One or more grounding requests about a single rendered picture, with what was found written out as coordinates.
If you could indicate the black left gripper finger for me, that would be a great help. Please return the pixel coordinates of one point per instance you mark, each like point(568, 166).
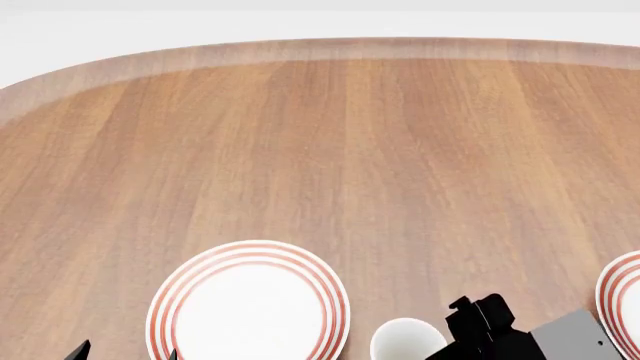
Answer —
point(80, 352)
point(173, 355)

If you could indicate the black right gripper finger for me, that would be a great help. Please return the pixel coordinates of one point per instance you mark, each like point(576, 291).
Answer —
point(497, 313)
point(465, 322)

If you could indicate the white mug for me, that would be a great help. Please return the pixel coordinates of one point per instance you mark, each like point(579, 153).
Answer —
point(407, 341)

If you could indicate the white plate with red rings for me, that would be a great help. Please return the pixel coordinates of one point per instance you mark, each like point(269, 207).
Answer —
point(627, 300)
point(250, 315)

